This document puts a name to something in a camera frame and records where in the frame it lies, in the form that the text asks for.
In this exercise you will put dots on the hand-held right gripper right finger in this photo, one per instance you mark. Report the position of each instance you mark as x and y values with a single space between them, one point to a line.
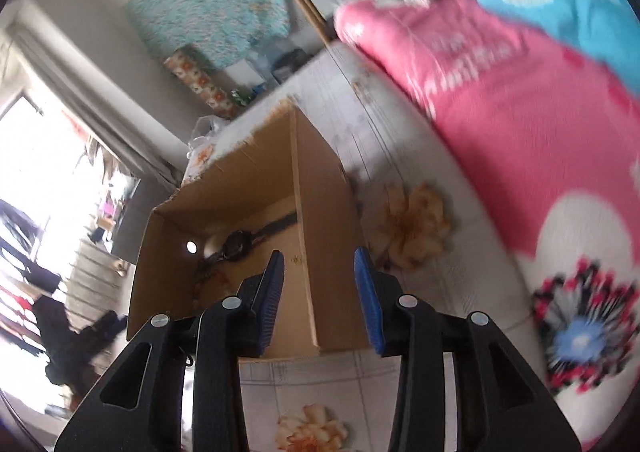
367 302

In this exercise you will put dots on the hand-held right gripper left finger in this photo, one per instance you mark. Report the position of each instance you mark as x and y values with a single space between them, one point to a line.
270 302

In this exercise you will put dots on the purple black smart watch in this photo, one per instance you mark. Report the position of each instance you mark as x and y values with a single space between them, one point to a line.
235 247

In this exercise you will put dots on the brown cardboard box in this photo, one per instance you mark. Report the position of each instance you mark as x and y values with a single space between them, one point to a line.
325 212

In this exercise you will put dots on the dark grey flat panel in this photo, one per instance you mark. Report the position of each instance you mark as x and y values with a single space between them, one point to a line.
132 217

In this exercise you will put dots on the white plastic bag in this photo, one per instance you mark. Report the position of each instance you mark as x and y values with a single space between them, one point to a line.
205 132

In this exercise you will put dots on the pink flower blanket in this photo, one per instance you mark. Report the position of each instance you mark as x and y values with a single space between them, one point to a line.
475 122

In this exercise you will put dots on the patterned paper box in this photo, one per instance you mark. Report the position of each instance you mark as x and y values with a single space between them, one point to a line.
200 77

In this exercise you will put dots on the grey curtain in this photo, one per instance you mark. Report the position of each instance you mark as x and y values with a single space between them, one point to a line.
100 97

